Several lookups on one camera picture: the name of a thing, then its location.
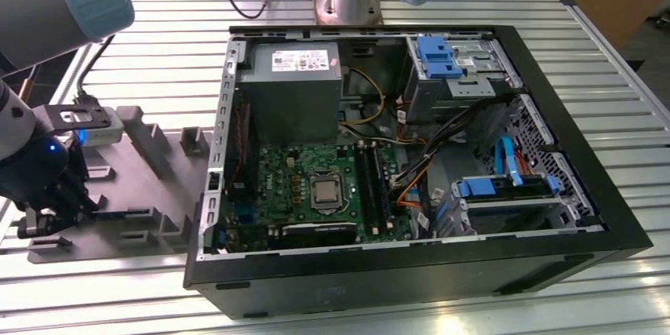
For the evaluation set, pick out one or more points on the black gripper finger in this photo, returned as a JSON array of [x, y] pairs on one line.
[[39, 225], [80, 194]]

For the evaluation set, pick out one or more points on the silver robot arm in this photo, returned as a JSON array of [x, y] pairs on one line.
[[52, 9]]

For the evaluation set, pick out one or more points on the black RAM slot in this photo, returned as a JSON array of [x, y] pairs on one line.
[[368, 194], [390, 225]]

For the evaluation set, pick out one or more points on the grey parts rack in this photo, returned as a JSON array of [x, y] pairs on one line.
[[131, 194]]

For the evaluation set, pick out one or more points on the blue board connector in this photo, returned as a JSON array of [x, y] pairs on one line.
[[245, 214]]

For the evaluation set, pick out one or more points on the grey power supply unit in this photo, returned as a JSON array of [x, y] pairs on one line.
[[287, 107]]

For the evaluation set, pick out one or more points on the black graphics card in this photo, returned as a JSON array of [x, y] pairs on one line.
[[313, 235]]

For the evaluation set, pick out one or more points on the silver CPU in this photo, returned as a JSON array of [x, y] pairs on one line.
[[325, 191]]

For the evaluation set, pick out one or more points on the CPU socket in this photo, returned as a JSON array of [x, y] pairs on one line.
[[324, 173]]

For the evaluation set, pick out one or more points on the green motherboard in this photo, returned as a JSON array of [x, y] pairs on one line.
[[324, 158]]

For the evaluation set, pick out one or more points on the black PC case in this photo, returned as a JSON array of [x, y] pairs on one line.
[[366, 284]]

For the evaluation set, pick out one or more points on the hard disk in blue carrier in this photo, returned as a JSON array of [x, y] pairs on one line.
[[476, 188]]

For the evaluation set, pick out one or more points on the blue plastic disk carrier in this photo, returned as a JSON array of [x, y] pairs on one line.
[[434, 52]]

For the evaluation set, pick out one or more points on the metal drive cage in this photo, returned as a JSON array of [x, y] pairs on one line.
[[460, 92]]

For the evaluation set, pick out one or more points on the metal disk bay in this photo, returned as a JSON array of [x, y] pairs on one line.
[[515, 203]]

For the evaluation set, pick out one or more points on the black chair base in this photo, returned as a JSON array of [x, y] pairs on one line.
[[662, 21]]

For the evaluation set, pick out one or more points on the black camera bracket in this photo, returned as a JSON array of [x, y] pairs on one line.
[[49, 119]]

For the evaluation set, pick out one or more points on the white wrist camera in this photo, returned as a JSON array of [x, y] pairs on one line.
[[107, 133]]

